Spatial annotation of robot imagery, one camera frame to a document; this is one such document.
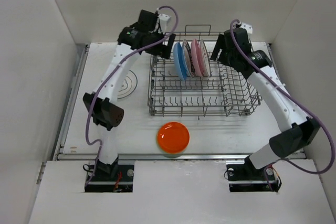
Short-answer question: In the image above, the blue plate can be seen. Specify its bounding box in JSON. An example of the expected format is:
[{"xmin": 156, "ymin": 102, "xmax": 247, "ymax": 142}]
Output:
[{"xmin": 173, "ymin": 42, "xmax": 187, "ymax": 81}]

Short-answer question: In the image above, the white plate green rim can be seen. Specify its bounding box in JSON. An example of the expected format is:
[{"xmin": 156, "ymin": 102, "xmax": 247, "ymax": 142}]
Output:
[{"xmin": 118, "ymin": 70, "xmax": 138, "ymax": 99}]

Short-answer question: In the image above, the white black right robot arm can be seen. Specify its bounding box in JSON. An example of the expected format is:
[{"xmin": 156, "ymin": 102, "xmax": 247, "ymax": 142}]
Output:
[{"xmin": 211, "ymin": 28, "xmax": 320, "ymax": 179}]

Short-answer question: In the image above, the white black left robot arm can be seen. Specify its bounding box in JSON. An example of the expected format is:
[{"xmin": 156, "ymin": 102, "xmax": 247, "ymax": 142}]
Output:
[{"xmin": 83, "ymin": 10, "xmax": 176, "ymax": 180}]

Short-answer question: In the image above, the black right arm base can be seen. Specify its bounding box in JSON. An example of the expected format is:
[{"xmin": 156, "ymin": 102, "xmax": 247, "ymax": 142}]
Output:
[{"xmin": 224, "ymin": 163, "xmax": 282, "ymax": 193}]

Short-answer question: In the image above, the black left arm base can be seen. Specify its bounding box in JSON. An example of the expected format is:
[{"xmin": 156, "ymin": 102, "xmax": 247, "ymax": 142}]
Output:
[{"xmin": 84, "ymin": 164, "xmax": 134, "ymax": 193}]

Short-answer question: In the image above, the white plate orange sunburst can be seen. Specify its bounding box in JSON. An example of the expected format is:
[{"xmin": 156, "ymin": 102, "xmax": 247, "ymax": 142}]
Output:
[{"xmin": 199, "ymin": 40, "xmax": 211, "ymax": 77}]

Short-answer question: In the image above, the white plate dark patterned rim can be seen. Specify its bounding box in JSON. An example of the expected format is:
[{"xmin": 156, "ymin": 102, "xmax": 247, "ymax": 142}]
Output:
[{"xmin": 183, "ymin": 40, "xmax": 195, "ymax": 78}]

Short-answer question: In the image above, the pink plate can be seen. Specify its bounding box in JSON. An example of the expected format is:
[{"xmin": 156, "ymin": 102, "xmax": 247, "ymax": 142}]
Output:
[{"xmin": 191, "ymin": 39, "xmax": 203, "ymax": 77}]

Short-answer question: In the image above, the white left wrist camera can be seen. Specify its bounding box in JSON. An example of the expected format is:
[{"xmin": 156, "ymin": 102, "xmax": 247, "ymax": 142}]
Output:
[{"xmin": 154, "ymin": 10, "xmax": 171, "ymax": 34}]

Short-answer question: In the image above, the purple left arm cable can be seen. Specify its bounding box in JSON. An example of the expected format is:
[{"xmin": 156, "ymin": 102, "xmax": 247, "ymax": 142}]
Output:
[{"xmin": 86, "ymin": 5, "xmax": 180, "ymax": 192}]

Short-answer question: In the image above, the grey wire dish rack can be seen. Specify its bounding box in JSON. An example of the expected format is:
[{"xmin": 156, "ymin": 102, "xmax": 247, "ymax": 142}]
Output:
[{"xmin": 146, "ymin": 24, "xmax": 263, "ymax": 120}]

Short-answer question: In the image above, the aluminium front rail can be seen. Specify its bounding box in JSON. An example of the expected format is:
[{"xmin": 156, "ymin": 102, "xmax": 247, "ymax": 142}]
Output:
[{"xmin": 54, "ymin": 154, "xmax": 248, "ymax": 161}]

